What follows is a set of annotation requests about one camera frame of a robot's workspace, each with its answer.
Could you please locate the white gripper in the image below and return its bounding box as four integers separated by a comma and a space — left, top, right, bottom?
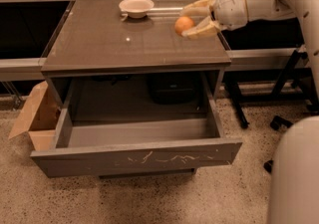
179, 0, 248, 40

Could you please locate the orange fruit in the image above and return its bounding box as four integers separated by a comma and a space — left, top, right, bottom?
174, 16, 194, 35

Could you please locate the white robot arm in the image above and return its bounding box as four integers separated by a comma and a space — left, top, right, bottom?
180, 0, 319, 224

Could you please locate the grey drawer cabinet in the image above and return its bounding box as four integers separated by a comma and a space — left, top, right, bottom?
41, 0, 232, 180

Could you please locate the open grey top drawer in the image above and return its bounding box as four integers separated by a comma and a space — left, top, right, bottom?
30, 72, 243, 178

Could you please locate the white ceramic bowl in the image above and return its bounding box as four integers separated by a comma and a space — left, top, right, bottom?
119, 0, 155, 19

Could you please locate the black table stand leg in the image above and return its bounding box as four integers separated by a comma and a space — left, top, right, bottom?
225, 80, 249, 128

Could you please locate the black box behind cabinet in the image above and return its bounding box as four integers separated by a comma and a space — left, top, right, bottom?
147, 73, 201, 105

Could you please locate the black office chair base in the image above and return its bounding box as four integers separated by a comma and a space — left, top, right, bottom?
263, 114, 294, 174

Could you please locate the brown cardboard box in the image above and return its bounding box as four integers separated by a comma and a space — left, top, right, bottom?
9, 82, 60, 151

